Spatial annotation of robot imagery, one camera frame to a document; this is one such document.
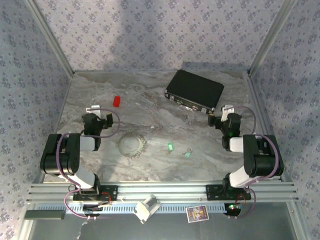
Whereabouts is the black hard case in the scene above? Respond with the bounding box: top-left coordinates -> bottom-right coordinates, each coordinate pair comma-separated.
164,69 -> 225,116

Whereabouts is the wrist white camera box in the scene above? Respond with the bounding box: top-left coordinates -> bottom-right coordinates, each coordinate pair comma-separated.
221,105 -> 235,121
85,105 -> 101,118

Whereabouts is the metal key holder with rings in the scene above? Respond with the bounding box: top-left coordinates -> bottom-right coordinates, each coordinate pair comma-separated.
116,132 -> 148,160

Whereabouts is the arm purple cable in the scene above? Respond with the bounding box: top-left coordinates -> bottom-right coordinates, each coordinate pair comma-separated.
223,104 -> 281,221
56,106 -> 122,221

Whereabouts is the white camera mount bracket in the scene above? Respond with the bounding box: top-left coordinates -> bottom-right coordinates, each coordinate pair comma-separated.
133,194 -> 162,225

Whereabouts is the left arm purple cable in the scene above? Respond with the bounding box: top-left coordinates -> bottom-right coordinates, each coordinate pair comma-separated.
56,106 -> 122,221

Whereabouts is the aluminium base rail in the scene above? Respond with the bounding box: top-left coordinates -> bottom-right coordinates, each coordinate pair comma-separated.
24,182 -> 300,203

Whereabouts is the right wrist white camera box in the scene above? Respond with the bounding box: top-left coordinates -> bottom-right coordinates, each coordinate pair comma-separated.
221,105 -> 235,121

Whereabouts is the aluminium frame post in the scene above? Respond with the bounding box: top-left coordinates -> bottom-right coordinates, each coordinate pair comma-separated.
247,0 -> 298,77
24,0 -> 76,76

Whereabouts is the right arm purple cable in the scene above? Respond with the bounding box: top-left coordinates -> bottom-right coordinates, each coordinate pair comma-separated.
223,104 -> 281,221

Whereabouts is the slotted grey cable duct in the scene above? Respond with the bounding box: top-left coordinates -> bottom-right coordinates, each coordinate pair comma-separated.
33,203 -> 243,215

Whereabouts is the aluminium side rail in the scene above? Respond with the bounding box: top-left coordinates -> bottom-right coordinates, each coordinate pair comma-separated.
37,72 -> 75,183
246,71 -> 285,183

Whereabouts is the colourful picture card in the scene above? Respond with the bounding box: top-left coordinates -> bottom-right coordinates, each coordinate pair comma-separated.
185,204 -> 210,223

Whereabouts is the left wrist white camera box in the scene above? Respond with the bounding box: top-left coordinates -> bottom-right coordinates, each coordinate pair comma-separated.
85,105 -> 101,118

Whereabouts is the black round controller board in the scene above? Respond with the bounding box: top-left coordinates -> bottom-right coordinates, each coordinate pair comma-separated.
223,202 -> 245,219
81,203 -> 104,218

